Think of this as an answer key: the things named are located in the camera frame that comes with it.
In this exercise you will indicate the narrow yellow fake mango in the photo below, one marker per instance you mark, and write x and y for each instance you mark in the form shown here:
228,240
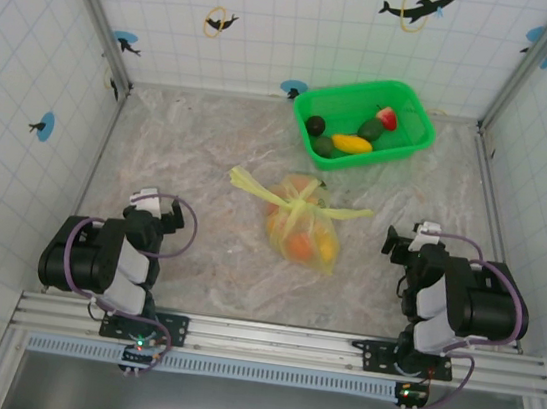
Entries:
327,246

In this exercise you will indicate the red fake tomato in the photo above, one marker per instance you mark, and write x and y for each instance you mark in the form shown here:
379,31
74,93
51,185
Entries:
298,247

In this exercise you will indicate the pink fake apple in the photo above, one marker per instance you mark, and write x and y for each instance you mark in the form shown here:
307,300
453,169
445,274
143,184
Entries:
273,209

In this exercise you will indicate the yellow-green avocado print bag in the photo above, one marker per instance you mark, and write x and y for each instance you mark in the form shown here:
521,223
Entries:
295,227

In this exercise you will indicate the green plastic basket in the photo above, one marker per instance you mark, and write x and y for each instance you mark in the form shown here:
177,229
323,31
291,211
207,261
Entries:
346,108

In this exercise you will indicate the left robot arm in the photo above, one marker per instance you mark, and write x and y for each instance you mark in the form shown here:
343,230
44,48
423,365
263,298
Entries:
94,261

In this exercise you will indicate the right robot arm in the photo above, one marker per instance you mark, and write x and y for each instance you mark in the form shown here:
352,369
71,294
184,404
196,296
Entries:
487,303

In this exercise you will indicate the fat yellow fake mango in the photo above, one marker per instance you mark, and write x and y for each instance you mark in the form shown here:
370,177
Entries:
352,144

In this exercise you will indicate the green fake avocado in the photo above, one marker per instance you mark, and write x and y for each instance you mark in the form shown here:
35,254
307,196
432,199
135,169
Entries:
370,129
324,146

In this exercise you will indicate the red fake apple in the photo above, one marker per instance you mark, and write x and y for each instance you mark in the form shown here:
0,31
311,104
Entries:
387,119

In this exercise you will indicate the dark brown fake avocado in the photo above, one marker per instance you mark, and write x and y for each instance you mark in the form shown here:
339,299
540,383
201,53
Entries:
316,126

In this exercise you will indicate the marbled plastic table cover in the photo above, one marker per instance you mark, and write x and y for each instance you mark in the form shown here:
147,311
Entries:
242,291

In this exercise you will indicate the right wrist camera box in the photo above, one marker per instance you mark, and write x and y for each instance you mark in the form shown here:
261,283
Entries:
427,232

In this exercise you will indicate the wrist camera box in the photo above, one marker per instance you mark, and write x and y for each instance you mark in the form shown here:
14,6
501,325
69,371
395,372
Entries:
145,198
427,232

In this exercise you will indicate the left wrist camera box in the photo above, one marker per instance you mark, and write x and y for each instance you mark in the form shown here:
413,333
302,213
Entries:
145,198

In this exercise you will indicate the aluminium side rail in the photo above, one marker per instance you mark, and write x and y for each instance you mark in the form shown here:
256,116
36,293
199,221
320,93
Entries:
494,193
105,142

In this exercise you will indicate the aluminium back rail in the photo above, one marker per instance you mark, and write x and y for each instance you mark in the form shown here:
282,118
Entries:
193,88

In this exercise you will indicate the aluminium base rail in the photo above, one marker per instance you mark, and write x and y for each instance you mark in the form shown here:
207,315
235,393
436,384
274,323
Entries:
261,336

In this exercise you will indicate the aluminium corner post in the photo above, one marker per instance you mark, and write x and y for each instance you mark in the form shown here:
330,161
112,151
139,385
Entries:
525,71
98,15

